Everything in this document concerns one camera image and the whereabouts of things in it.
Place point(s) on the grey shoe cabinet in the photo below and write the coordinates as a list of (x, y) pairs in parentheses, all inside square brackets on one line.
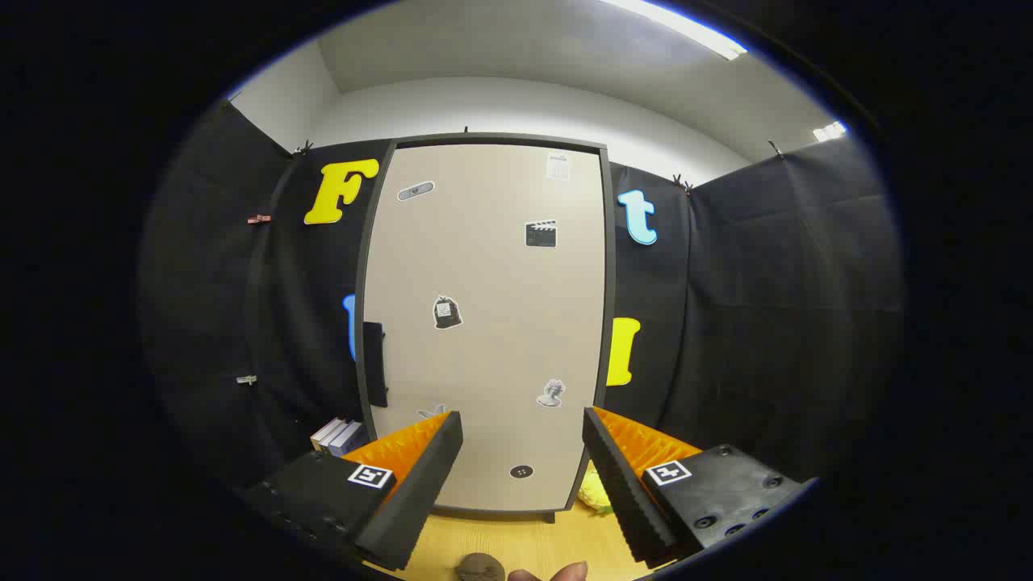
[(500, 138)]

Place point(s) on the long ceiling light panel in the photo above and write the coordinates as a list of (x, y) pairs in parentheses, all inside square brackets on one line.
[(686, 26)]

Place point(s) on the brown fuzzy shoe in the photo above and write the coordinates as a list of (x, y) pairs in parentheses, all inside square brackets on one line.
[(480, 568)]

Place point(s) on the beige shoe cabinet door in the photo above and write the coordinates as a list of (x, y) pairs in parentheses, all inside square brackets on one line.
[(492, 266)]

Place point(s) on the purple-blue cover book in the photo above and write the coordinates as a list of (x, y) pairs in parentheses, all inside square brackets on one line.
[(349, 438)]

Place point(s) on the beige spine book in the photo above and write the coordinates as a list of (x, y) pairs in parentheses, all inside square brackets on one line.
[(324, 434)]

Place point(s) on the small ceiling light panel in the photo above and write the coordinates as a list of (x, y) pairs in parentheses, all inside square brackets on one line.
[(830, 131)]

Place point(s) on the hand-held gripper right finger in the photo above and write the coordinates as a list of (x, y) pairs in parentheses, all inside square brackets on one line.
[(625, 492)]

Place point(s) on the black backdrop cloth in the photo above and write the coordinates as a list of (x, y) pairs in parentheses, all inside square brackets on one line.
[(767, 323)]

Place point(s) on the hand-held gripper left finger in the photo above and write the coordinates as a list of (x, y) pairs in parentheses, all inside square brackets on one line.
[(420, 492)]

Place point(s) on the yellow pineapple plush toy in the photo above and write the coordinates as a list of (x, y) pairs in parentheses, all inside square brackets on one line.
[(595, 491)]

